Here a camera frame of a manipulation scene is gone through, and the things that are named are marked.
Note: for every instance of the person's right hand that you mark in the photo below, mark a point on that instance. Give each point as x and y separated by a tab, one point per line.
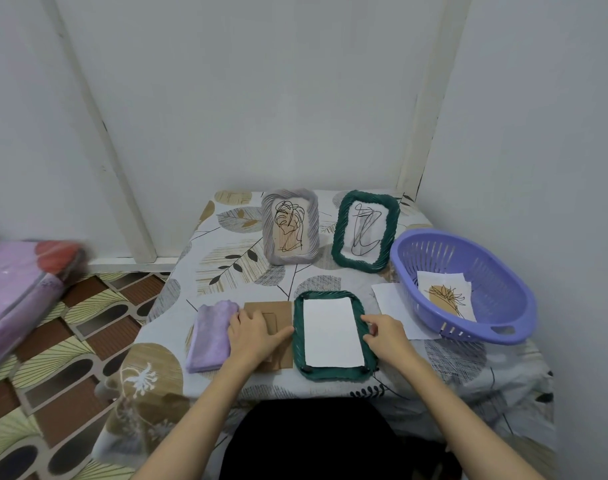
394	339

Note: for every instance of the black trousers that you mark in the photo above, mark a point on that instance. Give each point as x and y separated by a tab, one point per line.
324	439

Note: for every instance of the purple mattress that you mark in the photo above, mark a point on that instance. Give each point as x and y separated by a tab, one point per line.
14	294

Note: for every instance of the white paper brown plant drawing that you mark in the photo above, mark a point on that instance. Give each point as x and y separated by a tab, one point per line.
444	299

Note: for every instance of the person's left hand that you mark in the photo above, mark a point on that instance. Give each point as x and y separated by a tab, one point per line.
251	339

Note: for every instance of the person's right forearm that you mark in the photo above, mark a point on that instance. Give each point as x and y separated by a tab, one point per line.
464	424

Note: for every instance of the white paper grey drawing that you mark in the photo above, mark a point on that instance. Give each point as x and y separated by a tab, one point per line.
334	334

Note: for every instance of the white paper black line drawing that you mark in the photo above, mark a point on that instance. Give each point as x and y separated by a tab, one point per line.
391	304

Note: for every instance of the person's left forearm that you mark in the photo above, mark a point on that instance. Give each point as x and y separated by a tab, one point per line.
199	424

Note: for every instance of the leaf patterned tablecloth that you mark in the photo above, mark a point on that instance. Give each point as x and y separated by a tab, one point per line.
219	264

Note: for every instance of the purple folded cloth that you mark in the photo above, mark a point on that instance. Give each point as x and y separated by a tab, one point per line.
209	339

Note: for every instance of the brown cardboard frame backing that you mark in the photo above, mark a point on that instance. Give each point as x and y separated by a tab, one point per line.
281	314

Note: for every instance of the purple plastic basket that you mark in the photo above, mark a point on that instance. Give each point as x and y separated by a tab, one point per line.
498	299

